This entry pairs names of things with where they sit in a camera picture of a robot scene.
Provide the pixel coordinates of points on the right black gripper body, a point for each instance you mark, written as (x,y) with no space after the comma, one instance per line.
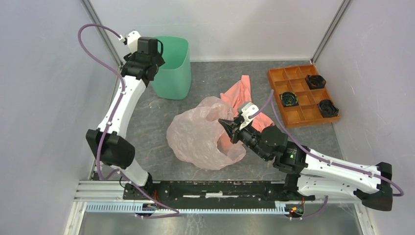
(248,135)

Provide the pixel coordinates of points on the translucent pink plastic trash bag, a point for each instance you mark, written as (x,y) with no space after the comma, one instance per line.
(197,137)

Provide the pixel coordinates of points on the green plastic trash bin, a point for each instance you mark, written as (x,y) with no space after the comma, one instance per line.
(173,79)

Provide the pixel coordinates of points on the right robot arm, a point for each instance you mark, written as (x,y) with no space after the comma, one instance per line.
(310,173)

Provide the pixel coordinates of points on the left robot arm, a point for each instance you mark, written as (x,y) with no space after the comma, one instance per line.
(107,141)

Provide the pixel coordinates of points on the salmon pink cloth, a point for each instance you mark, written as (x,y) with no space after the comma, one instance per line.
(235,96)

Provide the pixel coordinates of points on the black green bag roll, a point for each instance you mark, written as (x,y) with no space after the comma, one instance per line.
(289,99)

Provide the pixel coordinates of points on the orange compartment tray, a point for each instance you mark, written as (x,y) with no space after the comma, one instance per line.
(292,79)

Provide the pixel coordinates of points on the black bag roll right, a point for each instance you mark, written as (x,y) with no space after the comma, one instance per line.
(328,109)

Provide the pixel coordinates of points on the black bag roll top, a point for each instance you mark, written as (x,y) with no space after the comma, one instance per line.
(315,82)

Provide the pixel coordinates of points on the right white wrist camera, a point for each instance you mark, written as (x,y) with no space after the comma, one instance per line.
(248,112)

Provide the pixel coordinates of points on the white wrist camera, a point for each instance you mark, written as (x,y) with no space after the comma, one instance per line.
(131,40)
(248,112)

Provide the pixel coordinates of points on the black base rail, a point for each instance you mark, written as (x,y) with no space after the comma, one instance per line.
(172,198)

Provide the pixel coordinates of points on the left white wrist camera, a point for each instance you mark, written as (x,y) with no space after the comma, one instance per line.
(131,40)

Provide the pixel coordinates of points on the right corner aluminium post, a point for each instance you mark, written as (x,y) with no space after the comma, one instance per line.
(330,30)

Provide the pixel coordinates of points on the corner aluminium post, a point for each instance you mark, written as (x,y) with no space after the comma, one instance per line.
(91,12)
(330,30)

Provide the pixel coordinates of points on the left corner aluminium post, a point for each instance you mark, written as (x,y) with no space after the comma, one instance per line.
(91,12)

